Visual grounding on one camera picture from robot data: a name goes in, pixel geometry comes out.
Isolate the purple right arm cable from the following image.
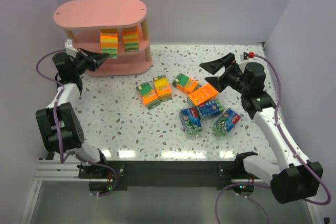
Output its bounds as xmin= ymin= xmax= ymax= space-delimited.
xmin=215 ymin=52 xmax=332 ymax=224

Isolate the orange back sponge box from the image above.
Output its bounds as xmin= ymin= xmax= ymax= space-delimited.
xmin=187 ymin=83 xmax=219 ymax=106

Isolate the blue Vileda pack right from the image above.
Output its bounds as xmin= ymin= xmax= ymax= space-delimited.
xmin=213 ymin=108 xmax=241 ymax=136

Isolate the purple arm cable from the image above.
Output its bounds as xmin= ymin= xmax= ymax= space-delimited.
xmin=215 ymin=52 xmax=332 ymax=224
xmin=36 ymin=49 xmax=118 ymax=197

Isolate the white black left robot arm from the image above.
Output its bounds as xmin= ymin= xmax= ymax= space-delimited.
xmin=35 ymin=48 xmax=112 ymax=178

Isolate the green top sponge box right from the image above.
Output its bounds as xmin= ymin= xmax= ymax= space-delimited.
xmin=172 ymin=73 xmax=200 ymax=94

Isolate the blue Vileda pack left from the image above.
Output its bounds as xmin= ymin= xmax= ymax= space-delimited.
xmin=179 ymin=107 xmax=203 ymax=137

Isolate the blue Vileda pack middle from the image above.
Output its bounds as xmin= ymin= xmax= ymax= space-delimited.
xmin=196 ymin=99 xmax=224 ymax=121

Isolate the blue vileda pack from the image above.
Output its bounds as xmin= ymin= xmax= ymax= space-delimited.
xmin=196 ymin=99 xmax=224 ymax=121
xmin=179 ymin=107 xmax=203 ymax=137
xmin=213 ymin=108 xmax=241 ymax=136

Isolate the green top sponge box left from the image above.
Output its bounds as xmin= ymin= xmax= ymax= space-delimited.
xmin=136 ymin=82 xmax=160 ymax=110

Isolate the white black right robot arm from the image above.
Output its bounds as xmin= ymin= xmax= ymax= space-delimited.
xmin=199 ymin=53 xmax=323 ymax=204

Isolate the aluminium frame rail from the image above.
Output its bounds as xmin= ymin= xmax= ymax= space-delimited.
xmin=34 ymin=160 xmax=80 ymax=182

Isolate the yellow top sponge box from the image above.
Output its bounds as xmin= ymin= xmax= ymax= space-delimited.
xmin=153 ymin=75 xmax=172 ymax=102

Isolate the pink three tier shelf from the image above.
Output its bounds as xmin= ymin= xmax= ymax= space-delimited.
xmin=54 ymin=0 xmax=152 ymax=76

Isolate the orange sponge pack barcode sticker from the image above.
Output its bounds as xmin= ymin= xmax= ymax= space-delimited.
xmin=122 ymin=26 xmax=139 ymax=52

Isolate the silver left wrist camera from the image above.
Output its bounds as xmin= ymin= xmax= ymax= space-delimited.
xmin=65 ymin=39 xmax=78 ymax=57

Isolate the green sponge box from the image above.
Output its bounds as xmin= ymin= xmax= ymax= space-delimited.
xmin=172 ymin=73 xmax=200 ymax=94
xmin=136 ymin=82 xmax=160 ymax=110

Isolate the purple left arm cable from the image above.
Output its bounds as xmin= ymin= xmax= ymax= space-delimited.
xmin=36 ymin=49 xmax=118 ymax=197

